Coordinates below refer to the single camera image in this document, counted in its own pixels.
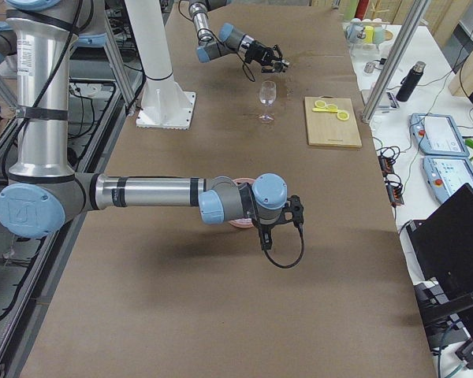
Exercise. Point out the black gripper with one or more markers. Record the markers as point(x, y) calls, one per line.
point(257, 50)
point(264, 231)

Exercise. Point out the steel double jigger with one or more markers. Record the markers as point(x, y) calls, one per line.
point(280, 66)

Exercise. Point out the clear wine glass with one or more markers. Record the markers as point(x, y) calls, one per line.
point(267, 97)

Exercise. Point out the pink bowl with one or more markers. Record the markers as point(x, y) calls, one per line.
point(242, 223)

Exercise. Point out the yellow plastic knife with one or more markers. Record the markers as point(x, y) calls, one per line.
point(325, 110)

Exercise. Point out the bamboo cutting board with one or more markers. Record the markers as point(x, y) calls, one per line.
point(324, 129)

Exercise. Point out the lemon slice at board edge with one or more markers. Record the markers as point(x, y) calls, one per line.
point(343, 115)

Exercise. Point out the black water bottle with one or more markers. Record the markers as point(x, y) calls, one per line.
point(410, 82)

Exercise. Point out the upper teach pendant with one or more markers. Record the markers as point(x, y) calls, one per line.
point(437, 134)

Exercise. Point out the teach pendant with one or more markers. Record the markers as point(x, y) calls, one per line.
point(437, 134)
point(446, 174)

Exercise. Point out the black laptop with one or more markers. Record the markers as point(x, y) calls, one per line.
point(443, 244)

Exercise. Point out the lower teach pendant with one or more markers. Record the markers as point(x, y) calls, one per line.
point(446, 174)

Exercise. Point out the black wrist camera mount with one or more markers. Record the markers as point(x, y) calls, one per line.
point(291, 212)

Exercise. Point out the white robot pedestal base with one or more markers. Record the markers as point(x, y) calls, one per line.
point(164, 104)

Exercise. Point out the aluminium frame post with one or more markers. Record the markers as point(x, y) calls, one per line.
point(404, 37)

